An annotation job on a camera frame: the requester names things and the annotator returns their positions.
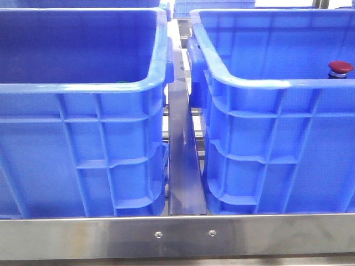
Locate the red push button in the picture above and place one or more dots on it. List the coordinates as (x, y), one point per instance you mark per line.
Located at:
(339, 69)

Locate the steel divider bar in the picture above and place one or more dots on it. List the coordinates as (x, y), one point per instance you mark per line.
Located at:
(186, 194)

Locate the right blue plastic crate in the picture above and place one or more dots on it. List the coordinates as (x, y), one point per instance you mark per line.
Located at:
(279, 133)

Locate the blue plastic crate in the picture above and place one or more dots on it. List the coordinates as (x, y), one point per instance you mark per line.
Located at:
(74, 142)
(279, 133)

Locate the left blue plastic crate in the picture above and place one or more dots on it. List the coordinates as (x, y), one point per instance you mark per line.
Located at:
(74, 142)

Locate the far blue crate centre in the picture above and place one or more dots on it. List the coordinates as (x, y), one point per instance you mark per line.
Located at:
(182, 8)

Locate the far blue crate left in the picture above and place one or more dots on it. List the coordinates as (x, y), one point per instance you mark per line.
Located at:
(85, 4)

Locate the left rail screw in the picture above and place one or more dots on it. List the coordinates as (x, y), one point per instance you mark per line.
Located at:
(158, 234)

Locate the rail screw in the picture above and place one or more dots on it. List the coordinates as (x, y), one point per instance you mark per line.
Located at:
(158, 234)
(212, 233)

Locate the right rail screw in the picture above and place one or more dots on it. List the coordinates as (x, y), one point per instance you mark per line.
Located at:
(212, 233)

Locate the steel front rail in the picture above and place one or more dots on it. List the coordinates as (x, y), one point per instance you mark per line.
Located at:
(183, 236)

